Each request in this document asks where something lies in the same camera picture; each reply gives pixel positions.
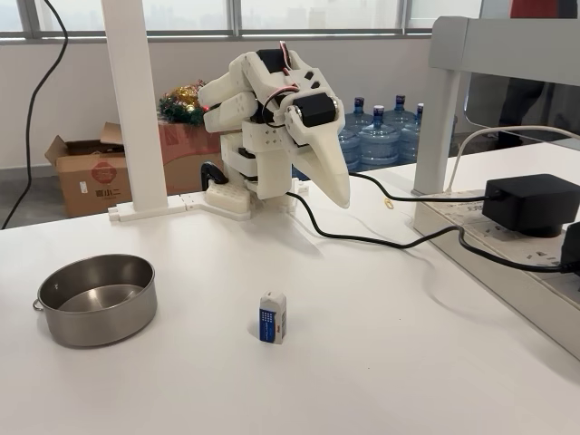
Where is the small white and blue box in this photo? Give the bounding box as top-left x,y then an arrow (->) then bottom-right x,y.
258,291 -> 287,345

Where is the red cardboard box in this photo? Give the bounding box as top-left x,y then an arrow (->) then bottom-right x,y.
157,121 -> 227,195

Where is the brown cardboard box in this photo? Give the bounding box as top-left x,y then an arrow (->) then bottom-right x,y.
43,121 -> 133,218

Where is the round metal bowl with keyring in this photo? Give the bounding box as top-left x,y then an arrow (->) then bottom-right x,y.
31,253 -> 159,349

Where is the blue water jug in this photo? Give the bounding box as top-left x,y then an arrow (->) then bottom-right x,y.
337,127 -> 363,172
357,103 -> 403,171
382,93 -> 419,133
344,95 -> 378,133
398,102 -> 426,168

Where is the black table clamp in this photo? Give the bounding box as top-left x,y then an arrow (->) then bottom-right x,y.
200,160 -> 228,187

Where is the tinsel christmas wreath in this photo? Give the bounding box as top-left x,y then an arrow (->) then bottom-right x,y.
156,79 -> 215,129

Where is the black power adapter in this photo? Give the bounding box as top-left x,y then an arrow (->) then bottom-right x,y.
481,174 -> 580,239

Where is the person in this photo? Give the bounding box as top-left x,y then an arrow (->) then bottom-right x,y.
498,0 -> 580,149

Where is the white power strip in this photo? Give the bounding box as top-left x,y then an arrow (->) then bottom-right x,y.
413,189 -> 580,360

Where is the black plug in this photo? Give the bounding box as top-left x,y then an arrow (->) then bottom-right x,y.
560,221 -> 580,274

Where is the red white black servo wire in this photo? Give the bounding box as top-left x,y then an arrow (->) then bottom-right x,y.
261,41 -> 303,132

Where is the thin black adapter cable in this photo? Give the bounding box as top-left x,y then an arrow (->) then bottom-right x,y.
347,170 -> 503,202

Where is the black cable from arm base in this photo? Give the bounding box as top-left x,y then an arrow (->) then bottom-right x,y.
287,192 -> 580,274

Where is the white cable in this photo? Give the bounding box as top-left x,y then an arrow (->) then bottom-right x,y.
446,125 -> 580,194

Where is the white vertical post with foot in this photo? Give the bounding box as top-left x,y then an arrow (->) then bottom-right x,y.
100,0 -> 206,223

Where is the grey desk partition frame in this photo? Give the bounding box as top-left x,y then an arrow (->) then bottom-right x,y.
411,15 -> 580,197

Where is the hanging black cable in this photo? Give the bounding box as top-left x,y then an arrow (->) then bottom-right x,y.
0,0 -> 70,231

